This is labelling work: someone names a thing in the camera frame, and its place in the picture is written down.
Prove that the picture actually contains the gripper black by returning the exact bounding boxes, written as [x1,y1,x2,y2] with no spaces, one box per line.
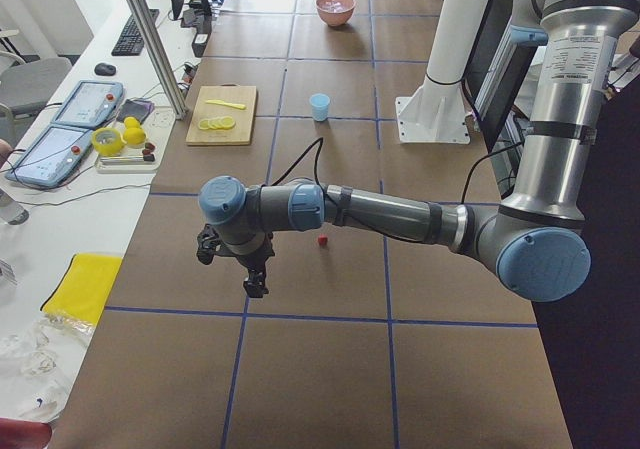
[196,224,275,298]

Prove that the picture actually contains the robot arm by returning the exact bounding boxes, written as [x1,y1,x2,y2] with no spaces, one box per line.
[197,0,639,302]

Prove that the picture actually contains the light blue cup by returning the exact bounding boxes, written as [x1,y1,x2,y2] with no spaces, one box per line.
[309,93,331,122]

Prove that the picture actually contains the clear ice cubes pile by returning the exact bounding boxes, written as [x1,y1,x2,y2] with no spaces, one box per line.
[321,0,348,13]

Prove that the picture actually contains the lemon slices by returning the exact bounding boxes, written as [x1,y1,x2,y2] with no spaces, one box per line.
[198,116,236,131]

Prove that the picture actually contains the white tray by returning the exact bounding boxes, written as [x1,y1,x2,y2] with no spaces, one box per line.
[95,147,162,174]

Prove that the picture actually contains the yellow cloth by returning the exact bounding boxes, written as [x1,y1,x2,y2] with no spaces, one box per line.
[40,253,123,326]

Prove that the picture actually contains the wooden cutting board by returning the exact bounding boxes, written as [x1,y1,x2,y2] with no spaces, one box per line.
[185,85,257,146]

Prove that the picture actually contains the yellow plastic knife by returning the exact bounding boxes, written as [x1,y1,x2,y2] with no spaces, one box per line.
[205,99,247,110]

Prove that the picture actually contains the yellow lemon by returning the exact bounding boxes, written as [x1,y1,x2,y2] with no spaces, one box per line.
[123,116,141,128]
[122,127,147,147]

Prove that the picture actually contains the yellow tape roll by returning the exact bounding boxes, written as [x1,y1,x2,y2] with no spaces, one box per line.
[91,127,125,157]

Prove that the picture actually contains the purple dark wallet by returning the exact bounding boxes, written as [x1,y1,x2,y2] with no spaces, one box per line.
[116,99,155,123]

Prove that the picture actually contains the clear plastic bag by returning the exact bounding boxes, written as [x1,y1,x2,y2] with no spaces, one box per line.
[1,315,95,423]

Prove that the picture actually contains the lower teach pendant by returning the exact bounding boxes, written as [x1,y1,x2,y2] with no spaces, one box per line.
[5,123,93,189]

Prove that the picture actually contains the teach pendant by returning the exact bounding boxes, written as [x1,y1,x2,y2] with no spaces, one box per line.
[5,123,93,189]
[52,80,124,129]

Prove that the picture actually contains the upper teach pendant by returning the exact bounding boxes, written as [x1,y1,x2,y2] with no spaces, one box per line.
[52,80,124,129]

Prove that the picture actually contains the black computer mouse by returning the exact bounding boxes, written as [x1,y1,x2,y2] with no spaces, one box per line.
[94,62,117,77]

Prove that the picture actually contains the black keyboard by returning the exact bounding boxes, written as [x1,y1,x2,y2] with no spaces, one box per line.
[111,16,144,57]

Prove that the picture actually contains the pink bowl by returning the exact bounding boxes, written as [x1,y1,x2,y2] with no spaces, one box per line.
[315,0,356,27]

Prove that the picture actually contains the grey office chair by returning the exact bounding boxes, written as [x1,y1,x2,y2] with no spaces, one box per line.
[1,50,72,145]

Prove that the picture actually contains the aluminium frame post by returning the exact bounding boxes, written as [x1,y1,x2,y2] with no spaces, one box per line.
[126,0,188,120]

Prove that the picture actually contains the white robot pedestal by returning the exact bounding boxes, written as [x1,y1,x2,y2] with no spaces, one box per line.
[396,0,489,144]

